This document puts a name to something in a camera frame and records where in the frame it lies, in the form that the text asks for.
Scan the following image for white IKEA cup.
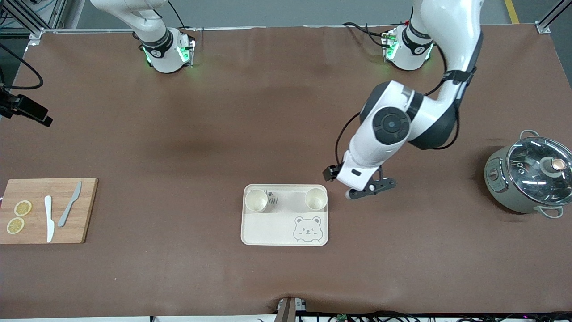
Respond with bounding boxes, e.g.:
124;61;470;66
244;189;269;213
305;188;328;212

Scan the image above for wooden cutting board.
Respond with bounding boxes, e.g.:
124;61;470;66
0;178;99;245

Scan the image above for cream tray with bear print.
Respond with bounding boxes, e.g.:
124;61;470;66
241;184;329;246

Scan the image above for grey plastic knife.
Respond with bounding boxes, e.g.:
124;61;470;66
57;181;83;228

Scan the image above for white plastic knife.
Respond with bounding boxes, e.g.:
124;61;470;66
44;195;55;243

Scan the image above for grey-green electric cooking pot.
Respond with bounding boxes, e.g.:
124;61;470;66
484;129;572;219

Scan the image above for glass pot lid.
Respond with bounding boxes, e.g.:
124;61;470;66
506;136;572;208

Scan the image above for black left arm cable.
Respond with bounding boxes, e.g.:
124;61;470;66
334;42;478;175

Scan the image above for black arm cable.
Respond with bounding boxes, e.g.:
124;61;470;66
334;42;478;175
0;42;44;90

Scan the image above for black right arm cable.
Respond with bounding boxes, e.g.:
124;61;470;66
0;42;44;90

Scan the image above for table edge camera mount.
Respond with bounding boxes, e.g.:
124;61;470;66
273;297;308;322

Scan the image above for black cable bundle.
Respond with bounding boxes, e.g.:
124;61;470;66
257;311;572;322

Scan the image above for black left base cables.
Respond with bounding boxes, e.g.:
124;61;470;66
342;21;396;49

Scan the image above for black right base cable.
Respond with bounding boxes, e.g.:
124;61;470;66
166;0;197;32

